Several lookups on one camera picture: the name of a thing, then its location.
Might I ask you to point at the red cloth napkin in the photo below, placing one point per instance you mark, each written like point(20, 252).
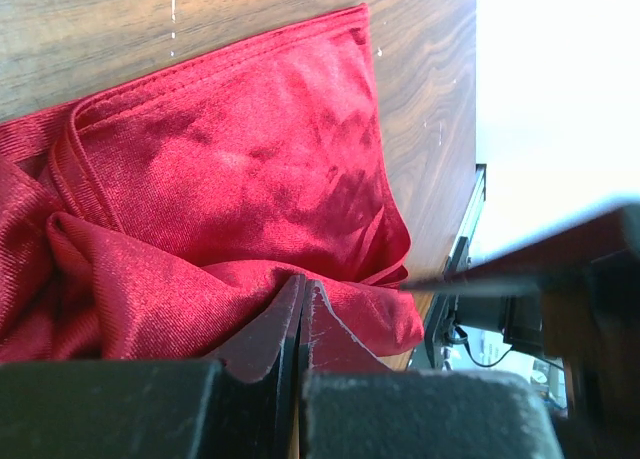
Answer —
point(157, 218)

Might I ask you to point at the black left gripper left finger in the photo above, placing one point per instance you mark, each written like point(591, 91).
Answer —
point(235, 402)

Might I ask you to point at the aluminium frame rail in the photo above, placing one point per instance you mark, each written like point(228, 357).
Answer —
point(459, 258)

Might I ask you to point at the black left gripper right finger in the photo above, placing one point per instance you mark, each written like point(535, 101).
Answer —
point(353, 406)

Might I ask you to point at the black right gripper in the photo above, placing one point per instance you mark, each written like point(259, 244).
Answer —
point(588, 273)

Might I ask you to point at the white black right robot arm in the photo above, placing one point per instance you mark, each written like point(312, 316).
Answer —
point(519, 319)

